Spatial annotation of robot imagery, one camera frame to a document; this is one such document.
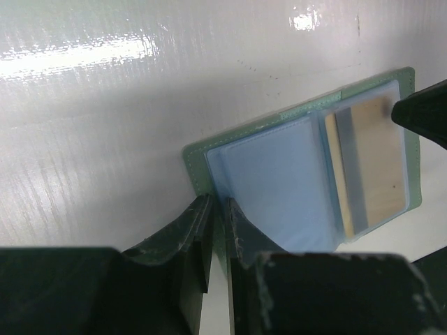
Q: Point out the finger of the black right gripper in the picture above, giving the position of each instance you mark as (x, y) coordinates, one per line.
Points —
(424, 113)

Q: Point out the grey-green card holder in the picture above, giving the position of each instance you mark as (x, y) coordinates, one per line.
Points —
(279, 170)

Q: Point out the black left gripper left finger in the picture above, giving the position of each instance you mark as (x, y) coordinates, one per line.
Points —
(154, 287)

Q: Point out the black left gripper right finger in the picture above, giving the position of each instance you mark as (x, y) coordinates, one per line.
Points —
(272, 291)

